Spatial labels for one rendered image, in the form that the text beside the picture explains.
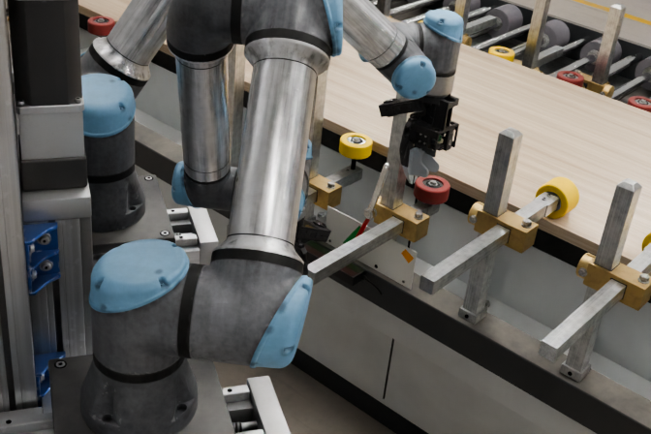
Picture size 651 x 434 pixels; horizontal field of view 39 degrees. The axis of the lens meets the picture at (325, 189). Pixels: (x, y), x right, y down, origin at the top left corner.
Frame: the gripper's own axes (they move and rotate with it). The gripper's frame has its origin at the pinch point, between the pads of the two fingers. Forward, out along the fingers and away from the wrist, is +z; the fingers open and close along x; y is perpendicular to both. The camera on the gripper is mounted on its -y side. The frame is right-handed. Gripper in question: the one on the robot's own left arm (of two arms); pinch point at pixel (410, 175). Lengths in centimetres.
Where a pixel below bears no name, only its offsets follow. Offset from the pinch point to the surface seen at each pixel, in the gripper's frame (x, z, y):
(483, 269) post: 6.5, 16.9, 17.6
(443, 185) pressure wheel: 18.7, 10.3, -3.0
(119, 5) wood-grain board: 32, 11, -139
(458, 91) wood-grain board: 67, 11, -32
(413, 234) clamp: 5.5, 16.8, -0.3
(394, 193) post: 6.1, 9.6, -7.2
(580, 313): -8.2, 4.7, 45.1
